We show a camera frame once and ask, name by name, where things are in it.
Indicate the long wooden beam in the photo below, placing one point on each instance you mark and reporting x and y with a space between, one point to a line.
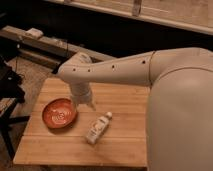
49 44

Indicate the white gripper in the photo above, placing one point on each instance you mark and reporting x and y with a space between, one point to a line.
81 94

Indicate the small white box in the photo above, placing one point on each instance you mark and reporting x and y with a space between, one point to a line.
34 33

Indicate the wooden shelf ledge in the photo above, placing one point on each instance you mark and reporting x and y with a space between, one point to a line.
192 15

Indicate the black stand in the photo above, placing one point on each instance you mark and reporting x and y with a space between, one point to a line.
10 88

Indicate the wooden table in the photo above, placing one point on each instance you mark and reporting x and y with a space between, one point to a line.
122 144

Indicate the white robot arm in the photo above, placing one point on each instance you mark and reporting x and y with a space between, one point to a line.
179 118

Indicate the orange ceramic bowl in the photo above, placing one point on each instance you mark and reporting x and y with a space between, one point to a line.
59 113

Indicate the white plastic bottle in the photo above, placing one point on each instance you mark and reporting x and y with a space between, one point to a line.
98 128

